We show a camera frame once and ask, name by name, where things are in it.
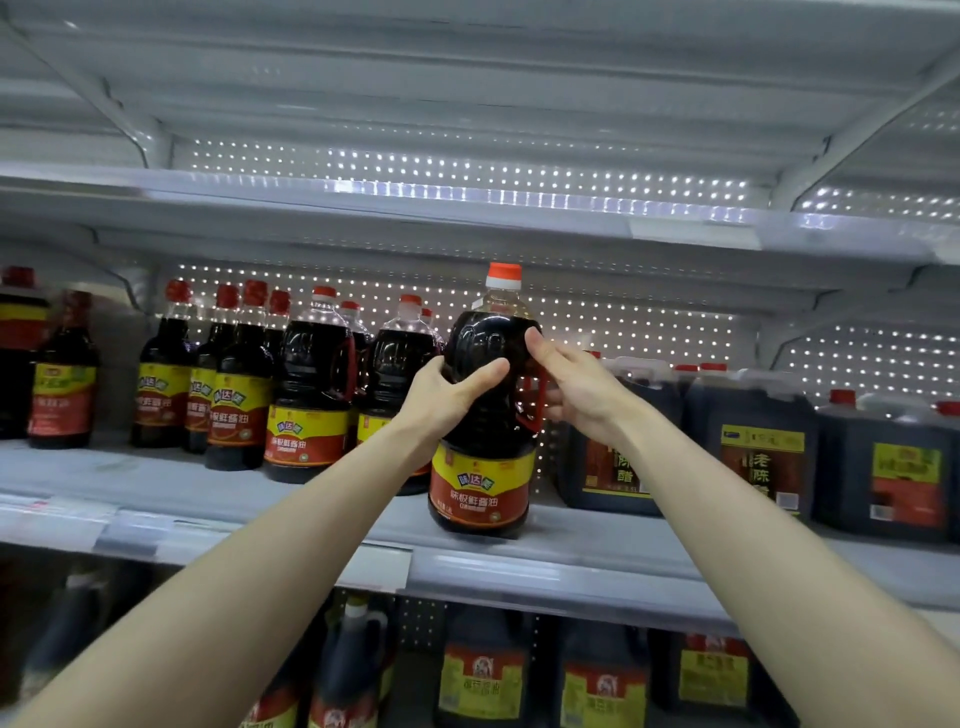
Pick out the person's right hand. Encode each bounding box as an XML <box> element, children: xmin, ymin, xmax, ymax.
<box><xmin>525</xmin><ymin>327</ymin><xmax>647</xmax><ymax>452</ymax></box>

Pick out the person's left hand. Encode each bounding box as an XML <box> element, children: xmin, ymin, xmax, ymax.
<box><xmin>393</xmin><ymin>355</ymin><xmax>512</xmax><ymax>452</ymax></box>

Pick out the slim soy sauce bottle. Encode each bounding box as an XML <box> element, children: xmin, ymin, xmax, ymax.
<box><xmin>205</xmin><ymin>280</ymin><xmax>279</xmax><ymax>471</ymax></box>

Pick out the white metal store shelving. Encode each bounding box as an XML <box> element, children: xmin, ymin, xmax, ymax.
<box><xmin>0</xmin><ymin>0</ymin><xmax>960</xmax><ymax>728</ymax></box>

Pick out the person's right forearm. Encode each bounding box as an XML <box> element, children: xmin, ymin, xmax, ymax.
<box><xmin>612</xmin><ymin>412</ymin><xmax>960</xmax><ymax>728</ymax></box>

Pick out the person's left forearm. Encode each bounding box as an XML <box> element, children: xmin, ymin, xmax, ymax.
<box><xmin>15</xmin><ymin>427</ymin><xmax>440</xmax><ymax>728</ymax></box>

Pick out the row of dark red-capped bottles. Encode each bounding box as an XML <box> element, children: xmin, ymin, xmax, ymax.
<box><xmin>27</xmin><ymin>277</ymin><xmax>447</xmax><ymax>497</ymax></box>

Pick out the dark jug red yellow label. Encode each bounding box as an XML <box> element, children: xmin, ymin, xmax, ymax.
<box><xmin>672</xmin><ymin>630</ymin><xmax>755</xmax><ymax>714</ymax></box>

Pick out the black jug orange label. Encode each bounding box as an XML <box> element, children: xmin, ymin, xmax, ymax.
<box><xmin>817</xmin><ymin>390</ymin><xmax>960</xmax><ymax>545</ymax></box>

